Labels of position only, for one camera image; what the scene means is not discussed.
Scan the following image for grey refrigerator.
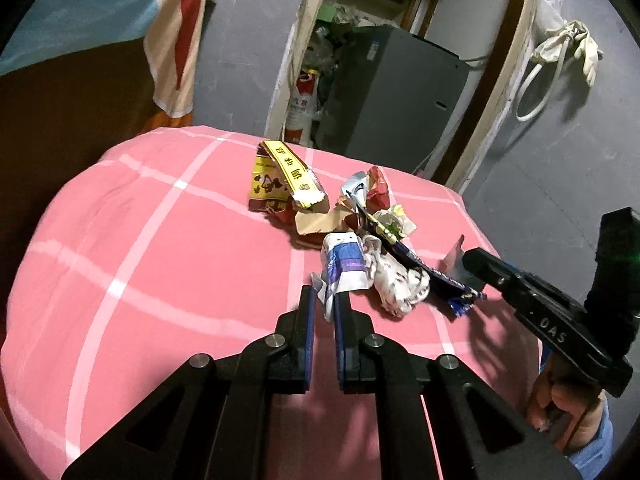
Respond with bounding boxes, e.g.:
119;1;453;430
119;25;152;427
316;25;470;174

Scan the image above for red triangular snack wrapper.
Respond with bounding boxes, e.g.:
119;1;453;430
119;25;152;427
366;166;390;214

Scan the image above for person's right hand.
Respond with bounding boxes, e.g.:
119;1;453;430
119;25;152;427
525;353;605;454

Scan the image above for wooden door frame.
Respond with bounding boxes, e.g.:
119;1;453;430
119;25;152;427
265;0;539;193

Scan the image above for pink checkered tablecloth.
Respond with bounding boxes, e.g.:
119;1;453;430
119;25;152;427
1;127;539;479

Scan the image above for white red wrapper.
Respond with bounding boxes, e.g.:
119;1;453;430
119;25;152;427
362;235;431;318

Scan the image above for red white bag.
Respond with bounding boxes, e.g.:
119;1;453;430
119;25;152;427
284;70;319;148

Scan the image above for blue striped towel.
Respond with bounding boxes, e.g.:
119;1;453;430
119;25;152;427
1;0;206;119

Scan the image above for brown wooden counter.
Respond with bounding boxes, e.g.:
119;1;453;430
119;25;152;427
0;39;166;281

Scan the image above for yellow snack wrapper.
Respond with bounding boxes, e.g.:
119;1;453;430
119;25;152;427
248;140;330;214

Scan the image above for brown paper scrap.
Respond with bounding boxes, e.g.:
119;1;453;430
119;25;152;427
294;206;352;248

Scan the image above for white blue packet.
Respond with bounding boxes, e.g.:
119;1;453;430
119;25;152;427
310;232;373;322

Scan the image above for dark blue foil wrapper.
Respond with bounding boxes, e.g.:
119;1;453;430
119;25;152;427
358;209;487;318

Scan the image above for white rubber gloves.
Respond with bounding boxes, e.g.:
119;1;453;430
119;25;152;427
530;20;603;88

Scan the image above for crumpled white green wrapper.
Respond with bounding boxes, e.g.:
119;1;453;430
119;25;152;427
374;204;416;240

